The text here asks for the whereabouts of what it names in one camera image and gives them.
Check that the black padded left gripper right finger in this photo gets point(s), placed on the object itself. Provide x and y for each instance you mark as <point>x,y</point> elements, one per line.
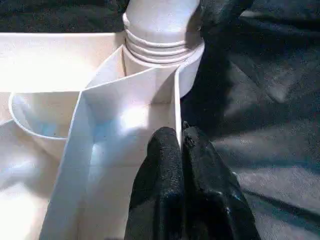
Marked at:
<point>212,200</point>

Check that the white plastic table leg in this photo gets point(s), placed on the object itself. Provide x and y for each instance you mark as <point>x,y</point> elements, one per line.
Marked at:
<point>160,20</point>

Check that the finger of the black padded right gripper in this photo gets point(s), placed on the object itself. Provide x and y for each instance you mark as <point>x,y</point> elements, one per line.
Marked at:
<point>222,12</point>

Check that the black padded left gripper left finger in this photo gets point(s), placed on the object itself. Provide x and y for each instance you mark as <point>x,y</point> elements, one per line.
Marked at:
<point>162,187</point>

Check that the white plastic table top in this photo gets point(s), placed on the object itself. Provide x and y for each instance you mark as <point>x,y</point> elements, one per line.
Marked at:
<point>112,100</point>

